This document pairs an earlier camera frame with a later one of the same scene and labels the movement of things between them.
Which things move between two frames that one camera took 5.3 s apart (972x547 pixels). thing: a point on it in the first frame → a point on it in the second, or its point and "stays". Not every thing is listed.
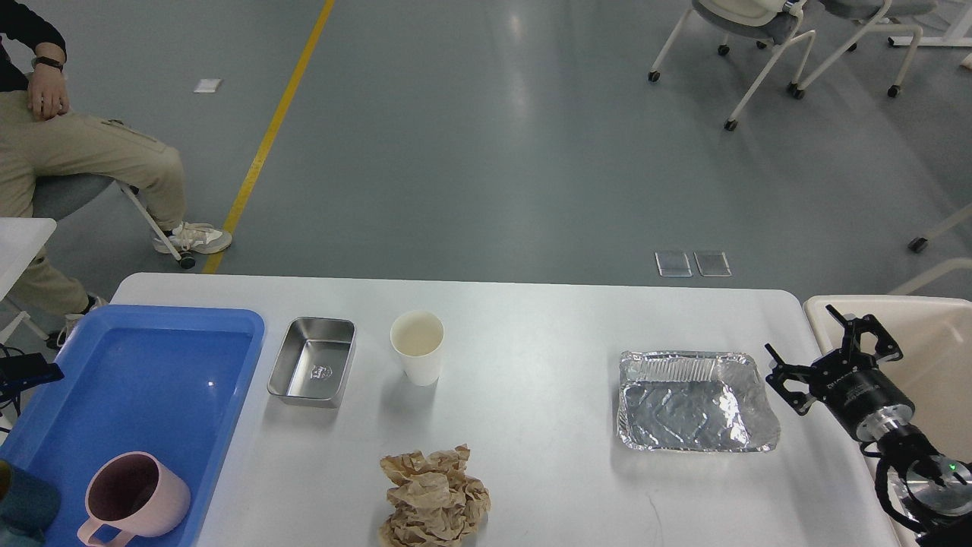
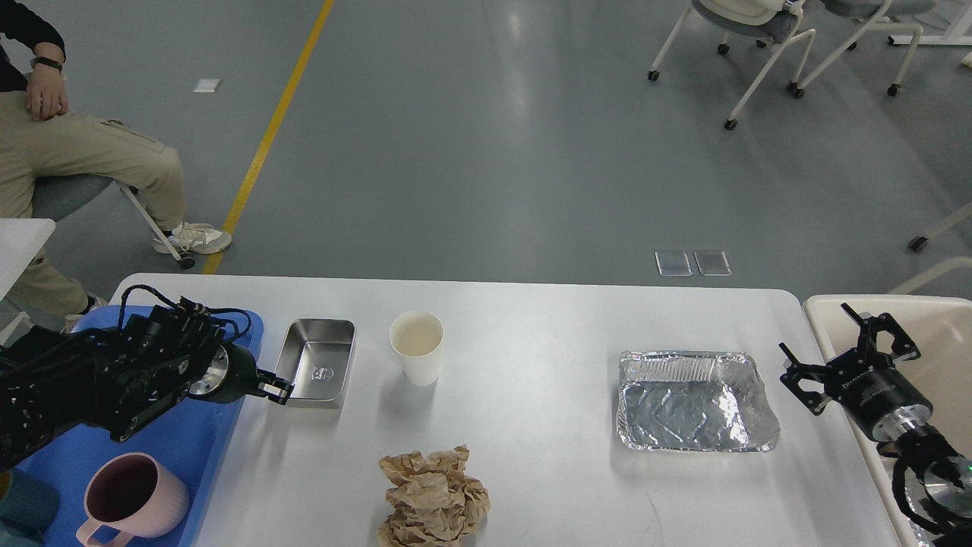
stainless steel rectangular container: [314, 362] stays
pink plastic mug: [135, 493] stays
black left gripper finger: [18, 371] → [266, 376]
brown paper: [435, 502] stays
